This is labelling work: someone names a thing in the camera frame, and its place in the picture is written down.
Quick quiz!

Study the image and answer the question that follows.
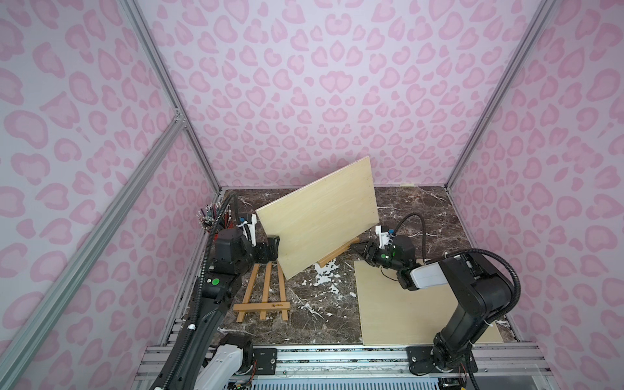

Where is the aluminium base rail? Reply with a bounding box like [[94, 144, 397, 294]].
[[131, 342, 557, 390]]

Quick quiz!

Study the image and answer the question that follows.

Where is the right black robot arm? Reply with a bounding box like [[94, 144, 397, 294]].
[[351, 219, 522, 376]]

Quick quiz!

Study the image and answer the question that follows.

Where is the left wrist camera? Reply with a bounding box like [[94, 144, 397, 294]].
[[237, 213, 258, 247]]

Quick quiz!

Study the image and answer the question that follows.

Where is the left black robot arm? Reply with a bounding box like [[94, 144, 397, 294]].
[[151, 193, 280, 389]]

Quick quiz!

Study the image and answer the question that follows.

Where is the wooden easel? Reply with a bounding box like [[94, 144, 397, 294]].
[[233, 262, 291, 323], [317, 237, 360, 267]]

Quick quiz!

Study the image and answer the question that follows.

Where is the red pencil bucket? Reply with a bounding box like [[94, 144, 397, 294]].
[[215, 220, 236, 232]]

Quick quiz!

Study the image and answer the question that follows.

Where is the bunch of coloured pencils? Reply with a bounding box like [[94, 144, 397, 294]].
[[198, 204, 230, 232]]

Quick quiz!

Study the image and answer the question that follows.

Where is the plywood board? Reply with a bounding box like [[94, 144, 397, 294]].
[[257, 157, 380, 280], [353, 259, 504, 347]]

